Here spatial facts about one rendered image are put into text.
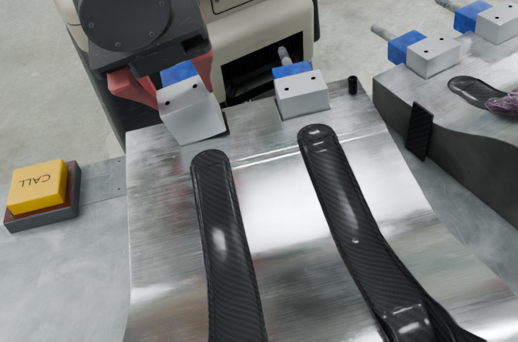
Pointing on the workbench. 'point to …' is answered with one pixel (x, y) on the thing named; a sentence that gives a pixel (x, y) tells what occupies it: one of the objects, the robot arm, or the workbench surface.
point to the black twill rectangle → (419, 131)
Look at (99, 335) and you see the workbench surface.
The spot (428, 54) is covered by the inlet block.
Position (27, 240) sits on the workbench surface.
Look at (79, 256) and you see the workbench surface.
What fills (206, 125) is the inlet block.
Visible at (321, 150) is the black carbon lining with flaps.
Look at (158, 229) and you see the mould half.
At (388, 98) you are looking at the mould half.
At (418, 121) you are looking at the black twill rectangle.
